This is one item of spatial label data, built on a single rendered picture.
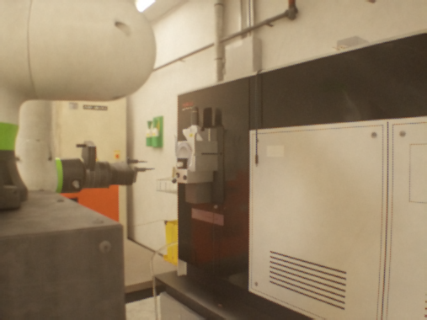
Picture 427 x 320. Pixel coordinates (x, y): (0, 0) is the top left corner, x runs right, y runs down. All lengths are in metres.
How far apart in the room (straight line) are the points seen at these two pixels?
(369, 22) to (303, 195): 1.48
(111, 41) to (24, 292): 0.25
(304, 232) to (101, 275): 0.64
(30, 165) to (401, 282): 0.76
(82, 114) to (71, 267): 3.87
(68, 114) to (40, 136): 3.34
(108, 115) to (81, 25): 3.84
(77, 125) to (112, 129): 0.43
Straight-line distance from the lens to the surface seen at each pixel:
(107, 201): 1.32
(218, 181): 1.08
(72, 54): 0.38
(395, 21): 2.08
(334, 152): 0.78
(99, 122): 4.16
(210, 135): 1.08
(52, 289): 0.27
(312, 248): 0.84
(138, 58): 0.39
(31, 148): 0.73
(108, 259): 0.27
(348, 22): 2.22
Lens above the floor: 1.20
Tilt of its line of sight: 1 degrees down
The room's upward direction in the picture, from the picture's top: straight up
